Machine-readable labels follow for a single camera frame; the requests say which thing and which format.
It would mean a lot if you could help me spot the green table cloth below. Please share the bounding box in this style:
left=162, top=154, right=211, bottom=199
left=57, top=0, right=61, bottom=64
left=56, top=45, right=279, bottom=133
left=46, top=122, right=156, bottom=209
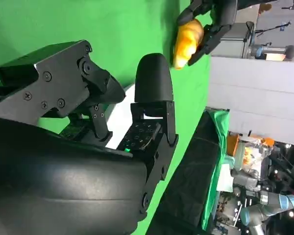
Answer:
left=0, top=0, right=236, bottom=235

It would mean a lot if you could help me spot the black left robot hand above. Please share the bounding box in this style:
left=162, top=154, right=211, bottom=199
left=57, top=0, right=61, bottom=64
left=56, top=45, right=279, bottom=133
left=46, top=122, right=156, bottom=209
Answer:
left=176, top=0, right=238, bottom=66

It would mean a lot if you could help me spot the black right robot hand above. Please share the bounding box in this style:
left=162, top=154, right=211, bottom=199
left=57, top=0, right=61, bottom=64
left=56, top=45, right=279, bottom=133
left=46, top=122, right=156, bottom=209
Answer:
left=0, top=40, right=179, bottom=235

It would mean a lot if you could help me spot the white partition wall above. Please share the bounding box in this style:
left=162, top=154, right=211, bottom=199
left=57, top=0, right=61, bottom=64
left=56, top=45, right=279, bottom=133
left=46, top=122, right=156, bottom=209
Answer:
left=209, top=55, right=294, bottom=147

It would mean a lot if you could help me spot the black backdrop cloth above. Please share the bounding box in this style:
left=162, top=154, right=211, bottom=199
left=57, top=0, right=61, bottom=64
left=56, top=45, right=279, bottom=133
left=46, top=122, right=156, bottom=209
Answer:
left=149, top=110, right=223, bottom=235

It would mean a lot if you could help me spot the lilac plate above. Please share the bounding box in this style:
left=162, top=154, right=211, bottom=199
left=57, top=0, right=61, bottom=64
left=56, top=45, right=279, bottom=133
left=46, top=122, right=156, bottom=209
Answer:
left=104, top=83, right=138, bottom=150

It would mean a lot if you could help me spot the orange and white bread roll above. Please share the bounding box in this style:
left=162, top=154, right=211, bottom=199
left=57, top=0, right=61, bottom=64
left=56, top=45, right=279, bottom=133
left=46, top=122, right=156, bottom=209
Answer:
left=173, top=19, right=204, bottom=71

